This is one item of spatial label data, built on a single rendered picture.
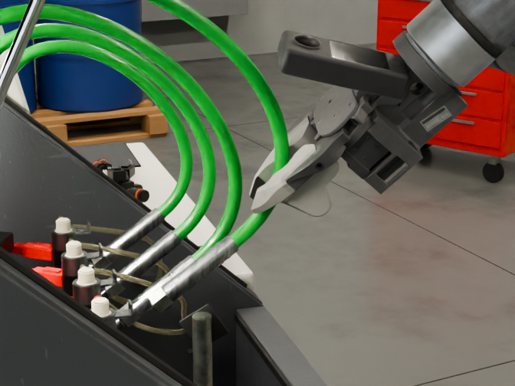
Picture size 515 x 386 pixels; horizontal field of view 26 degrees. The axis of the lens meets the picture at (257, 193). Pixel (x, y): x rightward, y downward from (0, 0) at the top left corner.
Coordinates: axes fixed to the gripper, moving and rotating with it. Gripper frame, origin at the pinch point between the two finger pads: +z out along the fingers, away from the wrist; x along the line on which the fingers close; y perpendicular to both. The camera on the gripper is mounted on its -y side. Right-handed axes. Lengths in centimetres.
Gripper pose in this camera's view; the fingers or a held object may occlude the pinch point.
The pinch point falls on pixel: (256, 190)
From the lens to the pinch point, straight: 104.7
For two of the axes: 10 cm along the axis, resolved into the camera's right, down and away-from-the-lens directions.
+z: -7.0, 6.4, 3.2
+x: -0.7, -5.0, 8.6
